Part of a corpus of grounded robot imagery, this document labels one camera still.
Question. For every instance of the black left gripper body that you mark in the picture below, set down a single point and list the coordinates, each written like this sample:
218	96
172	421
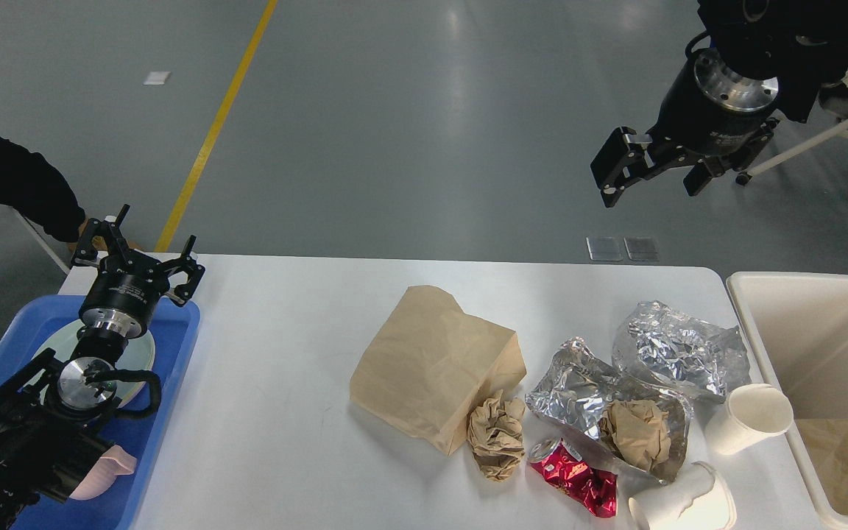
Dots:
122	303

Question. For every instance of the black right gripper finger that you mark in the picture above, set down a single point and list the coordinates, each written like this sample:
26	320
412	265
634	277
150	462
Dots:
628	157
714	166

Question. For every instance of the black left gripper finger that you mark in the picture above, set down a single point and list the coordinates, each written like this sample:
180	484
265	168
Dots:
119	257
178	278

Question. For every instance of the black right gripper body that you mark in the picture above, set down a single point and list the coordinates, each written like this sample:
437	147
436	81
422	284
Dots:
711	109

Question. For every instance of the pink mug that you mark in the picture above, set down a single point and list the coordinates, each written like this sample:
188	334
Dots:
114	462

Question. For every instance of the white paper cup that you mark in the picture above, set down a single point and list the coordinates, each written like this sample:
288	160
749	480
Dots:
751	414
699	498

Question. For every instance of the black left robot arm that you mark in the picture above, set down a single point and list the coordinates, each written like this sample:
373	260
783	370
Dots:
52	410

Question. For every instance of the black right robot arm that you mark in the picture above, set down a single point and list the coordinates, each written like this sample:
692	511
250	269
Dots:
763	57

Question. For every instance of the tan boot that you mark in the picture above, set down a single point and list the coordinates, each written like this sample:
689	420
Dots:
98	242

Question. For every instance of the right clear floor plate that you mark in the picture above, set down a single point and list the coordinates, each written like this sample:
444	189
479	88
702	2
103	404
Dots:
642	249

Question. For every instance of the clear floor plate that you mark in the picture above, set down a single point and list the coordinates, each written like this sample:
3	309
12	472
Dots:
642	249
604	249

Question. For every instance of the left clear floor plate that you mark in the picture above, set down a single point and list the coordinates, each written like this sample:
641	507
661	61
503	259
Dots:
604	249

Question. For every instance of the person in black left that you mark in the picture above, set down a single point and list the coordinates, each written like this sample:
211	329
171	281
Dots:
35	188

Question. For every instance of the white floor tag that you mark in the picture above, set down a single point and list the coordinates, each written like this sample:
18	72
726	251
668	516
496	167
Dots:
157	78

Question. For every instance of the rear silver foil wrapper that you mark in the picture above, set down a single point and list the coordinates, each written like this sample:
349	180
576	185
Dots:
663	346

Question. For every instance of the beige plastic bin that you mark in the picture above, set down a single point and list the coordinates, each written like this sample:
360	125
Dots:
797	327

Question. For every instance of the large brown paper bag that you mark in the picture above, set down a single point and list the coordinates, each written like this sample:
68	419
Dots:
431	364

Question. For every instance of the silver foil bag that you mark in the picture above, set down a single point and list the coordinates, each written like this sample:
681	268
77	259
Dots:
575	392

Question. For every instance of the crumpled paper in foil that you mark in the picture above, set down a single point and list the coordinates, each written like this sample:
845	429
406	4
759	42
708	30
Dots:
637	432

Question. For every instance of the crumpled brown paper ball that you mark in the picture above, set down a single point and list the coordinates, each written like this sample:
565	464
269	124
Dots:
495	436

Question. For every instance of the crushed red can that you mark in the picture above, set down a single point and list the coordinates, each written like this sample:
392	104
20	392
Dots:
562	466

